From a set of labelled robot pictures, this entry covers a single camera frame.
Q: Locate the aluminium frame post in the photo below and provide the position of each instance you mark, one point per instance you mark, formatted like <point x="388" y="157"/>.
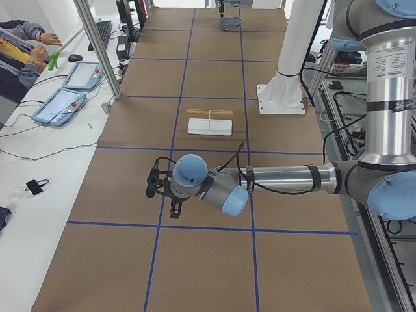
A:
<point x="89" y="24"/>

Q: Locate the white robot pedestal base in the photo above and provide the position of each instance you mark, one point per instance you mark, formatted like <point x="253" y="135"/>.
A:
<point x="283" y="93"/>

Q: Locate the white towel rack base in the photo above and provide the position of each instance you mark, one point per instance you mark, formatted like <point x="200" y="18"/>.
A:
<point x="203" y="126"/>

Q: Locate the person's hand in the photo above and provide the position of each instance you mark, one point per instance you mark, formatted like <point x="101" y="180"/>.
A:
<point x="50" y="39"/>

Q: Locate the small black device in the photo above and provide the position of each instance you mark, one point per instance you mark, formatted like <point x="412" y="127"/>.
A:
<point x="36" y="186"/>

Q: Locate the wooden rack rod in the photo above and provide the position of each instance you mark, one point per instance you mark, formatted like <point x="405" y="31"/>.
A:
<point x="201" y="112"/>
<point x="221" y="110"/>

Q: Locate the far blue teach pendant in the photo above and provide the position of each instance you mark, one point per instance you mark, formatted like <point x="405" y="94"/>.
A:
<point x="83" y="76"/>

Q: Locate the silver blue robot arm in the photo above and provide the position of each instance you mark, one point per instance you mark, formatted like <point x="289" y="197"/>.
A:
<point x="383" y="177"/>
<point x="221" y="5"/>

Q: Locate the black keyboard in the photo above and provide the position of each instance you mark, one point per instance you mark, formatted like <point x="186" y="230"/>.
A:
<point x="104" y="29"/>

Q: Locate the black computer mouse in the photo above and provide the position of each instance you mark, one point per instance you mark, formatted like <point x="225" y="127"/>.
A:
<point x="75" y="58"/>

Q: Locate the near blue teach pendant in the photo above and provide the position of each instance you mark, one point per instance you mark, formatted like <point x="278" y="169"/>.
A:
<point x="59" y="108"/>

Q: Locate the left wooden rack rod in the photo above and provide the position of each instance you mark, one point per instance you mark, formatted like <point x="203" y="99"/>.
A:
<point x="201" y="112"/>

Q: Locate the right wooden rack rod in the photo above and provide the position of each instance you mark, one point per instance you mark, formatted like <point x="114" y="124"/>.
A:
<point x="221" y="110"/>

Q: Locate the person forearm grey sleeve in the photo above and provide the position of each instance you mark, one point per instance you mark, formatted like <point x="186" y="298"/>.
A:
<point x="23" y="29"/>

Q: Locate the grey towel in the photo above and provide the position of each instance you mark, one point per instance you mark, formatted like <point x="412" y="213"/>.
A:
<point x="229" y="23"/>

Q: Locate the green plastic clamp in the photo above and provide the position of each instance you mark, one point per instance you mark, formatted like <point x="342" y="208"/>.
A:
<point x="53" y="63"/>

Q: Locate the black power adapter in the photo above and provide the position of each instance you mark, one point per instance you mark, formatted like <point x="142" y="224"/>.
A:
<point x="123" y="47"/>

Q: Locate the blue teach pendant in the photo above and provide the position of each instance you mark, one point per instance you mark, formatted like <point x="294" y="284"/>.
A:
<point x="59" y="108"/>
<point x="83" y="76"/>

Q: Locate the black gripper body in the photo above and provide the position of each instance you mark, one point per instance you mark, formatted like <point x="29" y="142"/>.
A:
<point x="176" y="201"/>

